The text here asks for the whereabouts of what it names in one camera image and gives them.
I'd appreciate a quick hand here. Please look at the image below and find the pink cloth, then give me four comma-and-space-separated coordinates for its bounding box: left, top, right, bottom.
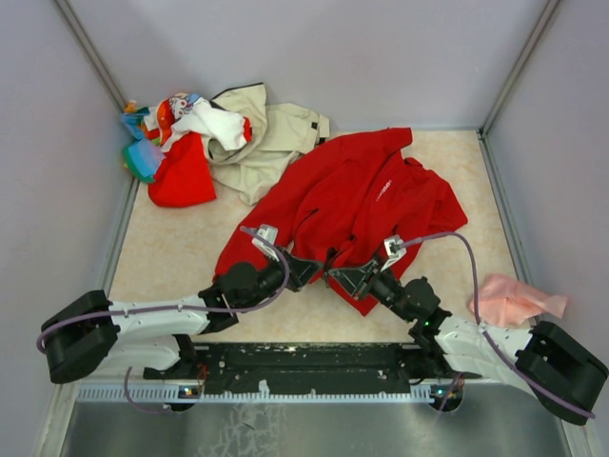
478, 273, 568, 328

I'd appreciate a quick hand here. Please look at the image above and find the colourful striped cloth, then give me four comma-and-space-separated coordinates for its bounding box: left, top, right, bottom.
120, 101, 165, 184

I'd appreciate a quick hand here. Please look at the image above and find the beige jacket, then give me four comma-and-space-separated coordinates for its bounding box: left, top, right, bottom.
206, 83, 330, 206

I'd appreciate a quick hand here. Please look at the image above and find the red zip jacket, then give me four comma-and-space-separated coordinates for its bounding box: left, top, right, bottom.
211, 126, 470, 317

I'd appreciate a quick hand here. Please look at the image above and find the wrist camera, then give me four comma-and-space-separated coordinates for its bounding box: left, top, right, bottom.
381, 235, 406, 271
251, 225, 279, 261

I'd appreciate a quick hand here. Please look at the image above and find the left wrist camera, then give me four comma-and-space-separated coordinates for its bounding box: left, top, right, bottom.
251, 225, 279, 261

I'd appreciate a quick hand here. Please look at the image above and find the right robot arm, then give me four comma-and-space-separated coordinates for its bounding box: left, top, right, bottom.
326, 260, 608, 426

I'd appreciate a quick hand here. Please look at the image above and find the aluminium frame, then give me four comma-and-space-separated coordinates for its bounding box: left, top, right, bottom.
72, 1, 571, 456

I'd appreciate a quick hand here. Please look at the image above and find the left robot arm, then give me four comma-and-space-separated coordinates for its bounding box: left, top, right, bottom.
36, 254, 322, 385

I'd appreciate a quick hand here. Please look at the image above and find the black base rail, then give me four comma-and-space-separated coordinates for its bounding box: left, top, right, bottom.
144, 343, 455, 395

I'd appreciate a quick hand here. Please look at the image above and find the white printed shirt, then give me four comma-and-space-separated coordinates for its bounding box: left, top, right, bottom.
140, 93, 252, 152

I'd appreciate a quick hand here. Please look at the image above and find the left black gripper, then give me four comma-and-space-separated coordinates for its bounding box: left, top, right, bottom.
241, 245, 324, 313

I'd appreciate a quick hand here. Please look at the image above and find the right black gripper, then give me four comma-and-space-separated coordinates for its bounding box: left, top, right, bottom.
329, 254, 415, 323

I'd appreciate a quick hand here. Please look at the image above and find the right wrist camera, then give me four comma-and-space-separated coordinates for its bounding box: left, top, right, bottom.
381, 235, 406, 271

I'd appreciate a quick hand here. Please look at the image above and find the red cloth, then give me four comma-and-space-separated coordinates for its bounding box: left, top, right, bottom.
147, 132, 216, 209

